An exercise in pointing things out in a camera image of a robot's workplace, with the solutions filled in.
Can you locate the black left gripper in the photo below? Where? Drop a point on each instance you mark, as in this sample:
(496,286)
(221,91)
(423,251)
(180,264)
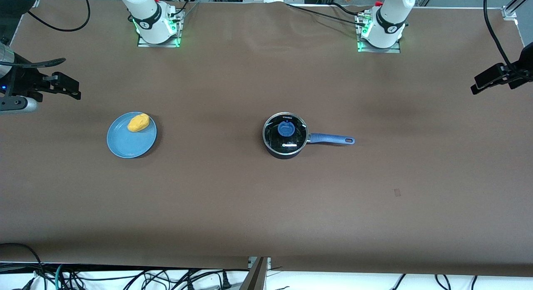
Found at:
(513,72)

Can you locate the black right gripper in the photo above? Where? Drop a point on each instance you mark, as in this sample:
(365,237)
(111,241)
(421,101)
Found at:
(26,80)

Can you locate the yellow potato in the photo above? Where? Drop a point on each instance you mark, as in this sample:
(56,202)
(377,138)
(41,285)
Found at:
(138,122)

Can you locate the glass lid with blue knob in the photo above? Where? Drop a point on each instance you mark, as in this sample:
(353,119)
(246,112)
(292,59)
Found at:
(285,130)

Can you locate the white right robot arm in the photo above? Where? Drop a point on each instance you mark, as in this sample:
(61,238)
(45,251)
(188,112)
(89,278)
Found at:
(145,11)

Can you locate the aluminium corner profile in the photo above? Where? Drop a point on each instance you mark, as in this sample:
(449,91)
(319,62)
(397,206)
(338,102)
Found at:
(514,7)

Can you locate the blue round plate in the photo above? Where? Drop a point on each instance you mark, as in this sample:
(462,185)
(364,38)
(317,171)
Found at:
(125,144)

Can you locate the black power plug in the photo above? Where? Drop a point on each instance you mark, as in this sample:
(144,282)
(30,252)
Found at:
(225,281)

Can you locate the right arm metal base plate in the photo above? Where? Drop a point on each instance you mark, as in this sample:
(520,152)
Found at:
(160,45)

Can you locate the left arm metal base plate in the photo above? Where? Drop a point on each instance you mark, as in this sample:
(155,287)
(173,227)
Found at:
(379,50)

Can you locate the aluminium frame post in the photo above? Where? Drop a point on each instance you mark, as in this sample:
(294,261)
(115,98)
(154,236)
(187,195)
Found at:
(256,277)

